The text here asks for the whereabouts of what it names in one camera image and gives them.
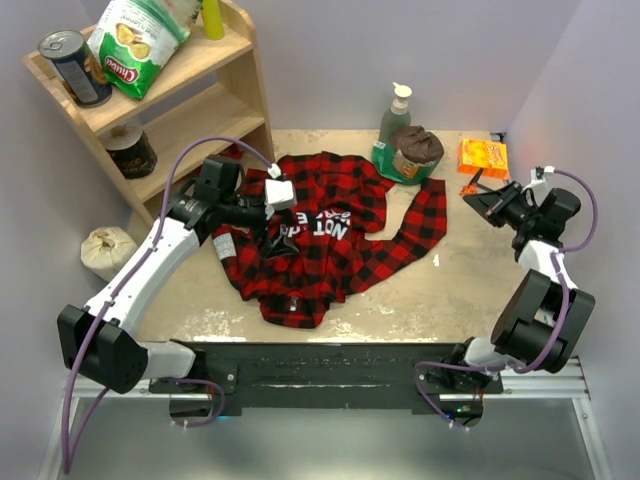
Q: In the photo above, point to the black paper-topped jar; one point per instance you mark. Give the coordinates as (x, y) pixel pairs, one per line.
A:
(128, 146)

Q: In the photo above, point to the white cloth sack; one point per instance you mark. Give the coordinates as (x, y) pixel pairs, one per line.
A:
(106, 250)

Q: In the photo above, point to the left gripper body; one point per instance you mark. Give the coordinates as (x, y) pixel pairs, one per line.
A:
(247, 212)

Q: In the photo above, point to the aluminium rail frame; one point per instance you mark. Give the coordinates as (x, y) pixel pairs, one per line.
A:
(331, 411)

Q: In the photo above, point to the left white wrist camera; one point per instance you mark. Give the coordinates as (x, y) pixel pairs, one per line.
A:
(279, 193)

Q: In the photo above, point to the orange snack box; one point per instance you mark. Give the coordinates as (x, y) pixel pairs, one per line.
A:
(489, 156)

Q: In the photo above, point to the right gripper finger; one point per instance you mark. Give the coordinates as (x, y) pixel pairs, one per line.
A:
(485, 210)
(503, 194)

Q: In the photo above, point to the yellow bottle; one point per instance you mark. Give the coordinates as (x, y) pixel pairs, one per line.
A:
(212, 19)

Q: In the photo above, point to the green pouch with brown top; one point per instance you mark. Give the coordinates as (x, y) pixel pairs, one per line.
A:
(409, 157)

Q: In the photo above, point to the green chips bag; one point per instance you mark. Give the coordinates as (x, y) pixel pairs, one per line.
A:
(134, 39)

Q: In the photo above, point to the blue tin can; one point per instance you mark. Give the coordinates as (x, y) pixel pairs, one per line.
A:
(76, 67)

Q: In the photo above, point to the green soap dispenser bottle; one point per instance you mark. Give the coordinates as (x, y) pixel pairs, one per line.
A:
(397, 116)

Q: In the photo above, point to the wooden shelf unit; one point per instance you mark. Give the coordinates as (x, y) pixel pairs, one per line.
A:
(233, 107)

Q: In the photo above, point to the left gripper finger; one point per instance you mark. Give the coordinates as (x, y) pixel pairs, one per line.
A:
(288, 228)
(278, 245)

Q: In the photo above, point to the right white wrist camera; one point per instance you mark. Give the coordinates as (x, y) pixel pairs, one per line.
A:
(539, 180)

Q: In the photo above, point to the orange leaf brooch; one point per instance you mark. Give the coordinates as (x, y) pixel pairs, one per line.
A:
(469, 189)

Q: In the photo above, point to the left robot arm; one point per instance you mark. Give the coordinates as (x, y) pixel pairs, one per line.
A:
(98, 339)

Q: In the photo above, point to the red black plaid shirt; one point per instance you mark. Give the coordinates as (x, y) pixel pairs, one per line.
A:
(341, 201)

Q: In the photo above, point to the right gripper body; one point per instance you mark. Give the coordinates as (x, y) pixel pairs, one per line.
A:
(517, 213)

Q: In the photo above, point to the black square frame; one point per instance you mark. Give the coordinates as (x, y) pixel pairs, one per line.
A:
(476, 180)

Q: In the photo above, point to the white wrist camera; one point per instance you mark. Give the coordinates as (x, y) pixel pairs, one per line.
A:
(279, 193)
(539, 180)

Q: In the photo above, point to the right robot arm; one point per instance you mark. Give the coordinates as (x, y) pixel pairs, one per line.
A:
(541, 323)

